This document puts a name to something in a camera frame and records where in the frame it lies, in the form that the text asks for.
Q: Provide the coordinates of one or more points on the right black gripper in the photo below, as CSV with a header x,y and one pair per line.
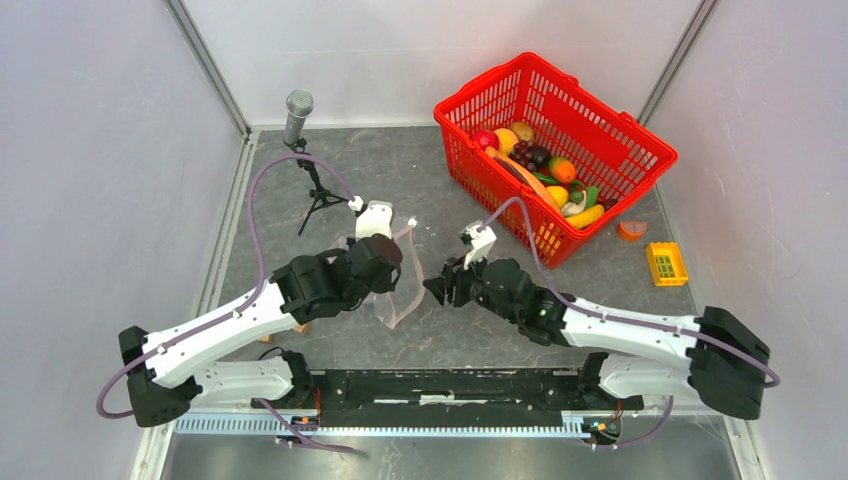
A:
x,y
453,273

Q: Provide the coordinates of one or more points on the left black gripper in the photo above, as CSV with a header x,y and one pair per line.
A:
x,y
385,285

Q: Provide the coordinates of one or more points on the clear zip top bag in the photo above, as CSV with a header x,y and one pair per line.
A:
x,y
393,307

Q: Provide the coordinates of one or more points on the yellow toy banana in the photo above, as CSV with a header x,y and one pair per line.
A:
x,y
586,217

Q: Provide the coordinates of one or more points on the microphone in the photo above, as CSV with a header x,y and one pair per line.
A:
x,y
300,104

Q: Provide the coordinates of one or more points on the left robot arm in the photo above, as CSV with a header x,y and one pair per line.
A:
x,y
173,370

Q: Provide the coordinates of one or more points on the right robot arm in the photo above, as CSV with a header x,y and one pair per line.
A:
x,y
712,357

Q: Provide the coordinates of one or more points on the white toy garlic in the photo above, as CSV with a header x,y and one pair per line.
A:
x,y
572,208

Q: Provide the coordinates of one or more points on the red toy apple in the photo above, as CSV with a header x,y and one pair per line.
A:
x,y
485,139

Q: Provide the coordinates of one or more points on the purple toy grapes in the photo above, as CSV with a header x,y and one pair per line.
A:
x,y
530,156

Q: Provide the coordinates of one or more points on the orange toy fruit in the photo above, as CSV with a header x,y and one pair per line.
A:
x,y
507,140

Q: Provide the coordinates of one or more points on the brown toy potato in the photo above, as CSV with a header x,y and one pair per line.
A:
x,y
522,131

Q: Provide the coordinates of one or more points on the red plastic shopping basket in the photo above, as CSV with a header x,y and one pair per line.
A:
x,y
610,150

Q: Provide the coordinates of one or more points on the green toy pepper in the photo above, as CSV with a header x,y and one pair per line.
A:
x,y
591,196

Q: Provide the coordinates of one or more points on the orange toy tomato slice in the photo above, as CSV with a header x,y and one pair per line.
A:
x,y
631,231

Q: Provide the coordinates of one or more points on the yellow toy crate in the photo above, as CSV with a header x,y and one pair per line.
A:
x,y
666,264

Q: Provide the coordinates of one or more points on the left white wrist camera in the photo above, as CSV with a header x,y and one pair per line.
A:
x,y
372,218

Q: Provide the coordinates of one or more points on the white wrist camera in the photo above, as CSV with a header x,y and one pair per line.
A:
x,y
372,218
479,240

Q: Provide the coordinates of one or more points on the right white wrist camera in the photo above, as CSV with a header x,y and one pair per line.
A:
x,y
479,240

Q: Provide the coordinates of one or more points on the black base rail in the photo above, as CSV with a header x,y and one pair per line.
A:
x,y
419,398

